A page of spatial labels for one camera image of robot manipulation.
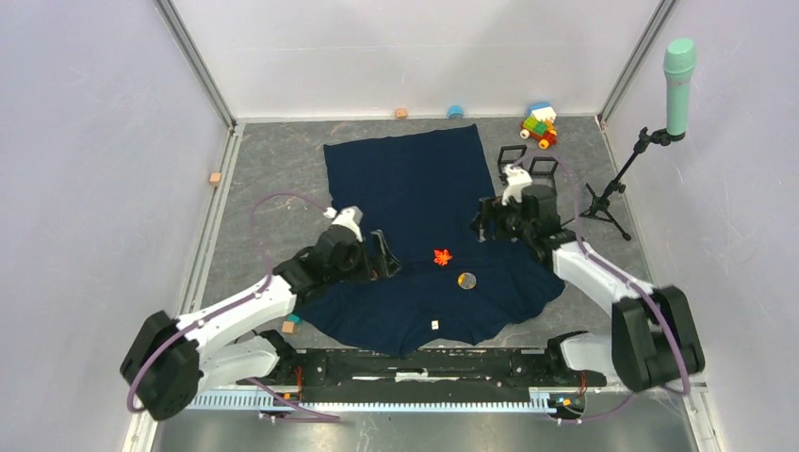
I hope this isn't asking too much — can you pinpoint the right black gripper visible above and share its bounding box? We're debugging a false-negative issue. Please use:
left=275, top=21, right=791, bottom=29
left=468, top=194, right=533, bottom=242

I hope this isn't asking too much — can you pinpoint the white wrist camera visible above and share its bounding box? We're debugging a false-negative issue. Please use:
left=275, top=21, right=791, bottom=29
left=501, top=164, right=532, bottom=206
left=323, top=206, right=364, bottom=242

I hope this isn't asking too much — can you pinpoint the black display frame box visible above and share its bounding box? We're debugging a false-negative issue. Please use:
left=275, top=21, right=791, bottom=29
left=528, top=155, right=560, bottom=192
left=497, top=144, right=528, bottom=186

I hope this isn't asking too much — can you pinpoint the blue cup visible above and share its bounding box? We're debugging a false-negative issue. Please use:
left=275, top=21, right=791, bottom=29
left=447, top=105, right=465, bottom=120

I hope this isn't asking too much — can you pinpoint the mint green microphone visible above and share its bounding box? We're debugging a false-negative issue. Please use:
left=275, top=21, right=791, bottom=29
left=662, top=38, right=697, bottom=137

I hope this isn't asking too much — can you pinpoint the orange flower brooch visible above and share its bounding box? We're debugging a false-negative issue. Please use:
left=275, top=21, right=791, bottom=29
left=433, top=249, right=453, bottom=266

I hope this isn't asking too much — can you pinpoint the round gold brooch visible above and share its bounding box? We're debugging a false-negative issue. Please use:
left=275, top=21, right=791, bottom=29
left=457, top=272, right=477, bottom=290

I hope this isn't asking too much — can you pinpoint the right black display frame box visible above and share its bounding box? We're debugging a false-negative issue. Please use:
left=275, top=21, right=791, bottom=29
left=528, top=155, right=560, bottom=192

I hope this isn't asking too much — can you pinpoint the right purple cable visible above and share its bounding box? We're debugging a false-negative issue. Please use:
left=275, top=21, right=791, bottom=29
left=508, top=155, right=693, bottom=426

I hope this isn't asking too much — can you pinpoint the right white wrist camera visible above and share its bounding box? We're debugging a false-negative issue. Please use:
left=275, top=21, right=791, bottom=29
left=501, top=164, right=532, bottom=206

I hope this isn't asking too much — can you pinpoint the black microphone tripod stand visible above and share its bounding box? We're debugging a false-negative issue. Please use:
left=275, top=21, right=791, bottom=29
left=573, top=127, right=686, bottom=241

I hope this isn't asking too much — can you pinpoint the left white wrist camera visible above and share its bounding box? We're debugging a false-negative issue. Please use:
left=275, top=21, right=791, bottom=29
left=323, top=206, right=364, bottom=242

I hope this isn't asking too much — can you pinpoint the colourful toy block car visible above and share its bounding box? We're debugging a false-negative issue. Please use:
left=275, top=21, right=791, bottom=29
left=519, top=102, right=558, bottom=150

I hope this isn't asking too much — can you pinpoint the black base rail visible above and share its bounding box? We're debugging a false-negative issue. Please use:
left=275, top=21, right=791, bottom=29
left=261, top=347, right=607, bottom=404

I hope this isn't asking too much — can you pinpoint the left black display frame box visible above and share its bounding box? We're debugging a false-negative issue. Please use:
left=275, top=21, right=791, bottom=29
left=497, top=144, right=528, bottom=186

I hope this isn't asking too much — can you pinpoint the purple cable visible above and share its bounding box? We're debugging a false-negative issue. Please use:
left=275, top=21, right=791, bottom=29
left=126, top=192, right=343, bottom=426
left=508, top=155, right=693, bottom=426

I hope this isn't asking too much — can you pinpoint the navy blue t-shirt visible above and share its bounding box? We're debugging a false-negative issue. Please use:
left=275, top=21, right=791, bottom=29
left=296, top=125, right=564, bottom=356

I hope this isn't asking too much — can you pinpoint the aluminium frame rail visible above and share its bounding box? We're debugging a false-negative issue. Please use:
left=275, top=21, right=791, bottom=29
left=122, top=348, right=728, bottom=452

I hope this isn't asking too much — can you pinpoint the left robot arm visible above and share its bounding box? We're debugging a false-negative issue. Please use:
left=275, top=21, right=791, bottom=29
left=120, top=225, right=401, bottom=421

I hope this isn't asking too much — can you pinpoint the orange wooden cube left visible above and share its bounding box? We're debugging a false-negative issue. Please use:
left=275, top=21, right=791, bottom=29
left=208, top=172, right=222, bottom=187

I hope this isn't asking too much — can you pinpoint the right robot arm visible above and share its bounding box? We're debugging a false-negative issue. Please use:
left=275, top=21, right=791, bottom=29
left=470, top=185, right=706, bottom=393

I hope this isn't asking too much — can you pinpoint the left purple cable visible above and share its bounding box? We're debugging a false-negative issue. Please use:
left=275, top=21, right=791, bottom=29
left=126, top=192, right=343, bottom=426

